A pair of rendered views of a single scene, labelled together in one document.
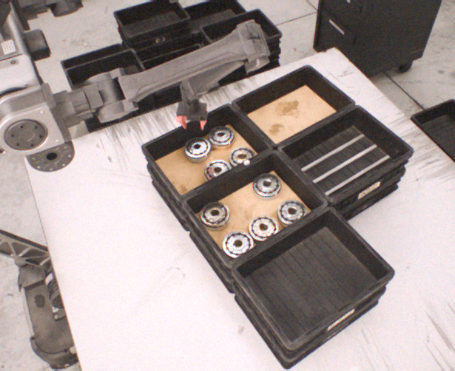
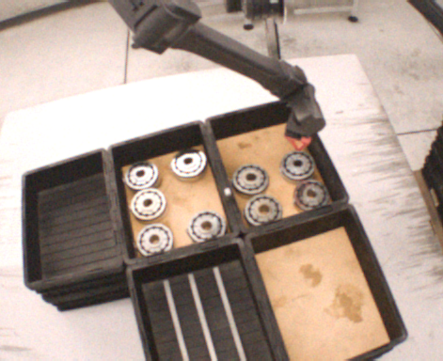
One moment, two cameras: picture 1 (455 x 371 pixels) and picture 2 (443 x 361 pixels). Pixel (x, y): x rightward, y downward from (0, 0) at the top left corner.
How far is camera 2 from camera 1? 1.45 m
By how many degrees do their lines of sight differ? 58
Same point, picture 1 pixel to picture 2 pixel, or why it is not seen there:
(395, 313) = (45, 321)
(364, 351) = not seen: hidden behind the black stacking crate
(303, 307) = (61, 218)
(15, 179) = (412, 112)
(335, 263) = (84, 265)
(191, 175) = (262, 157)
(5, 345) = not seen: hidden behind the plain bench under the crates
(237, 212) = (188, 191)
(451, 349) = (1, 346)
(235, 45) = not seen: outside the picture
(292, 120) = (322, 303)
